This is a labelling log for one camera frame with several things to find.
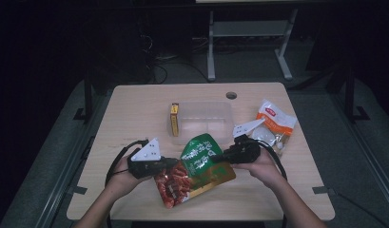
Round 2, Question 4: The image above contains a person's left hand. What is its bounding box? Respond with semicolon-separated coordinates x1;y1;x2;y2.
104;154;153;200

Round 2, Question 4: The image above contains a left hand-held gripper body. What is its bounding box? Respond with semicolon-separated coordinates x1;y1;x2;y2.
126;137;167;181

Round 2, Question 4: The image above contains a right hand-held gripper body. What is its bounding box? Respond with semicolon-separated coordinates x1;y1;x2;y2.
223;118;266;165

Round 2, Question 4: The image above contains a person's right hand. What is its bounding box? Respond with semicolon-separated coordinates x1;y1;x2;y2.
240;147;287;190

